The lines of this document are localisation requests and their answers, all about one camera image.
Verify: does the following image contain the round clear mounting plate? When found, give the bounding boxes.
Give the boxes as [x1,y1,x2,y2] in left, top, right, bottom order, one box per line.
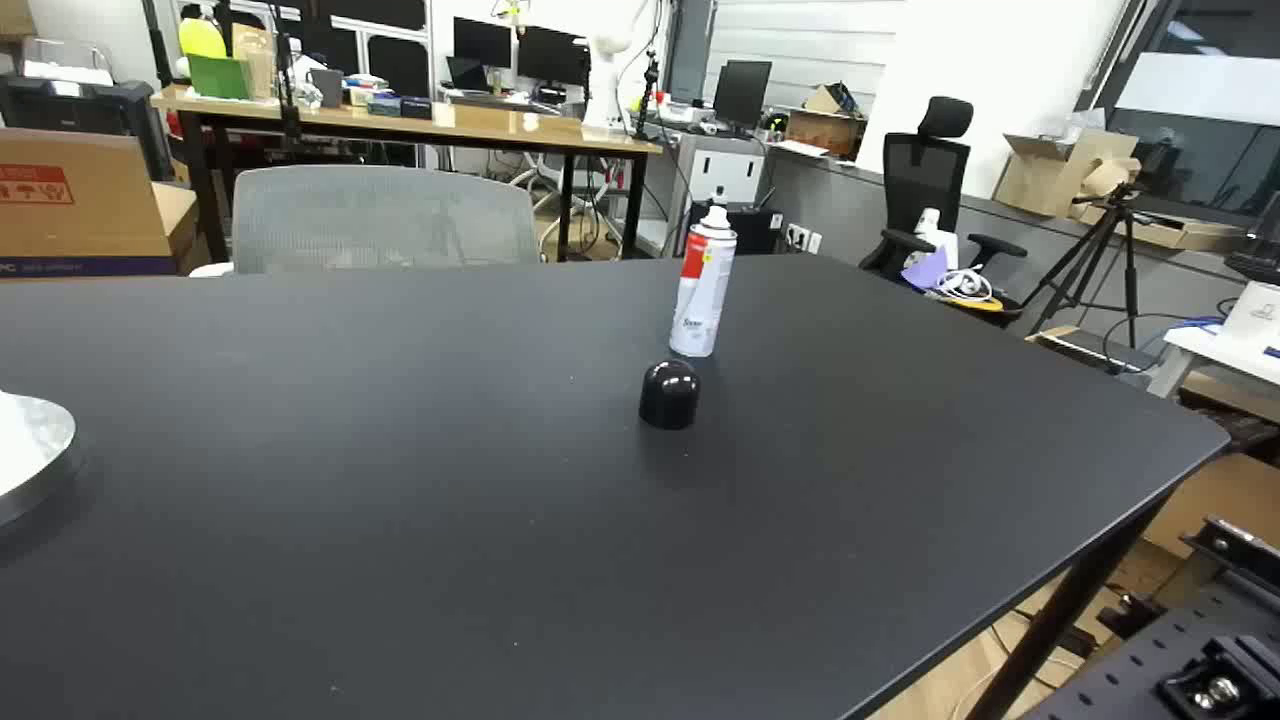
[0,388,79,530]

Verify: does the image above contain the purple cloth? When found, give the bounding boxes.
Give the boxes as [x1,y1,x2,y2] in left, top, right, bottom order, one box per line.
[902,247,954,295]

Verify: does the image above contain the long wooden desk black legs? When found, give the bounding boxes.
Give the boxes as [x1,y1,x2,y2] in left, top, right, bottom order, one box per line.
[153,83,668,262]

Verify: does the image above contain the white desktop computer case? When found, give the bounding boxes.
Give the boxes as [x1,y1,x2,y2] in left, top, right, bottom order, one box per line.
[683,135,772,210]

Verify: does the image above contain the black perforated breadboard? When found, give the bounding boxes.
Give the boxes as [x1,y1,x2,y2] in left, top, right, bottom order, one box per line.
[1018,516,1280,720]

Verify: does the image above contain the small open cardboard box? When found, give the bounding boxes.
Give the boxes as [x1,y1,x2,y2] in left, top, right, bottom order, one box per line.
[780,80,873,159]

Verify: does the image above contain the white spray can red label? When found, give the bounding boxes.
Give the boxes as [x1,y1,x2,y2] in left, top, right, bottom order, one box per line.
[664,199,740,363]

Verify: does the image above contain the black computer monitor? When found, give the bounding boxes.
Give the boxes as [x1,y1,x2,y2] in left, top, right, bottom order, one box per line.
[516,23,593,90]
[447,13,516,71]
[714,54,776,130]
[364,30,431,98]

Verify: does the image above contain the white side table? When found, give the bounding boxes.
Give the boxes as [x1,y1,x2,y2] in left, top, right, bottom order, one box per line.
[1159,282,1280,390]

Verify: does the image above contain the black office chair with headrest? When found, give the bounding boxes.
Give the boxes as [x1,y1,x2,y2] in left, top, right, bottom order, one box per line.
[856,90,1032,287]

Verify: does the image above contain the small white plastic bottle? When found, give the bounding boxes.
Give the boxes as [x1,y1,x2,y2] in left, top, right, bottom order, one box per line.
[912,203,959,270]

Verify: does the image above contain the black dome lid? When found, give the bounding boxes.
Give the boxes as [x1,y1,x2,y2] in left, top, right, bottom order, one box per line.
[635,355,706,431]

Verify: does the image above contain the yellow green folder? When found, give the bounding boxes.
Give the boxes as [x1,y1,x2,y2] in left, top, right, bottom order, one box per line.
[175,17,256,98]

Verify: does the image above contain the large brown cardboard box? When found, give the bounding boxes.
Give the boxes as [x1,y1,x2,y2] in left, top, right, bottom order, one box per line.
[0,128,200,279]

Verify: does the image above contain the black camera tripod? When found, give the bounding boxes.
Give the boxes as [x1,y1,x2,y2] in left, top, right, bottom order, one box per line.
[1018,163,1152,353]

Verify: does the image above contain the grey mesh office chair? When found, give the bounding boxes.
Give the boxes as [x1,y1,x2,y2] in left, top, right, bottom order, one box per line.
[229,159,544,275]

